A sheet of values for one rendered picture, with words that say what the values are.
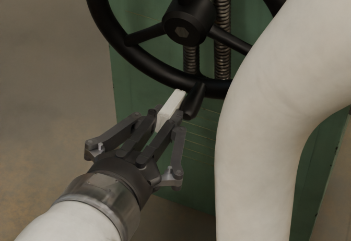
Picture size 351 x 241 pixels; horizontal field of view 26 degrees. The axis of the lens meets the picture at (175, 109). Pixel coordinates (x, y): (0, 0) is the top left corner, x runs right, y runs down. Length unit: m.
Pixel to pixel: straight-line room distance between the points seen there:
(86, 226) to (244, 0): 0.53
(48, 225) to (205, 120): 0.72
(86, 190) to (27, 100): 1.15
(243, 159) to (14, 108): 1.45
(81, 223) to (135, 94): 0.72
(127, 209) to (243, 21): 0.48
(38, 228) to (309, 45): 0.40
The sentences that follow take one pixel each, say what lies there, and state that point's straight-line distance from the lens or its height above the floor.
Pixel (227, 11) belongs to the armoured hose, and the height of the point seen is 0.78.
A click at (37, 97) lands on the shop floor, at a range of 1.94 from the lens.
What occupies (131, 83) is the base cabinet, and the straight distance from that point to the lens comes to 1.43.
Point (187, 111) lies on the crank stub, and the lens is 1.00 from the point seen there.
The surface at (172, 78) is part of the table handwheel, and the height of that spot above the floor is 0.69.
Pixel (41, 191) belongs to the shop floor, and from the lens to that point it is 1.78.
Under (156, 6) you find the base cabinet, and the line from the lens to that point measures 1.25.
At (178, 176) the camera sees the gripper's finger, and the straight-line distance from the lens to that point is 0.88.
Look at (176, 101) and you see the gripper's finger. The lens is 1.00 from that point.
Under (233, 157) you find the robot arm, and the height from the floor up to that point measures 1.08.
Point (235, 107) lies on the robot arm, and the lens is 0.50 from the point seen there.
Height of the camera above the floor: 1.51
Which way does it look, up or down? 53 degrees down
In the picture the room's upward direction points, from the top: straight up
